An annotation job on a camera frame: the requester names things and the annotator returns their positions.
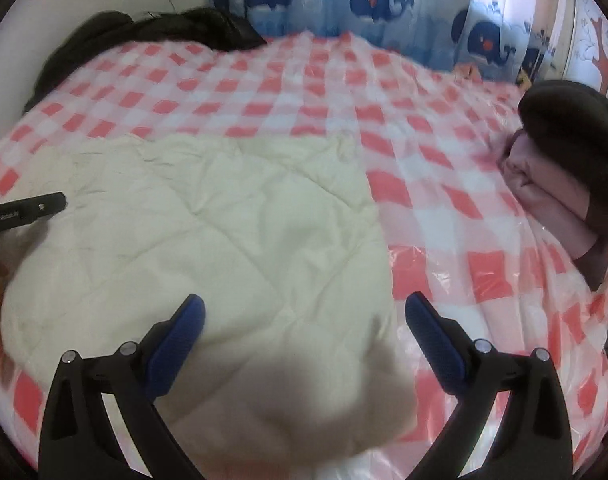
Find blue whale print curtain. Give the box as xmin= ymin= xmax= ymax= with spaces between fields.
xmin=211 ymin=0 xmax=559 ymax=83

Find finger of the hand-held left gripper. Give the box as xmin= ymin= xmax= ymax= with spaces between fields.
xmin=26 ymin=192 xmax=67 ymax=222

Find red white checked bed cover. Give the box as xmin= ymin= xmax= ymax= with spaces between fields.
xmin=0 ymin=30 xmax=608 ymax=480

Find cream quilted jacket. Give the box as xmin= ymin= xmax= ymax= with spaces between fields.
xmin=0 ymin=132 xmax=417 ymax=473

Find white wardrobe with tree decal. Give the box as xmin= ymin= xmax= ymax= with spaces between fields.
xmin=554 ymin=0 xmax=608 ymax=101

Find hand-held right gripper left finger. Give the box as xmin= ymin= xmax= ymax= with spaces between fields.
xmin=38 ymin=293 xmax=207 ymax=480

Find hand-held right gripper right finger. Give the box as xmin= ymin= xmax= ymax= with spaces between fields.
xmin=404 ymin=292 xmax=574 ymax=480

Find pink folded clothes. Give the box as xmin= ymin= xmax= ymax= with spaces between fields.
xmin=501 ymin=127 xmax=608 ymax=291

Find black jacket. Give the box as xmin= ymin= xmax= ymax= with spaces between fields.
xmin=24 ymin=7 xmax=267 ymax=111

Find dark folded clothes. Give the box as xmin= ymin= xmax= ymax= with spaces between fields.
xmin=518 ymin=79 xmax=608 ymax=241

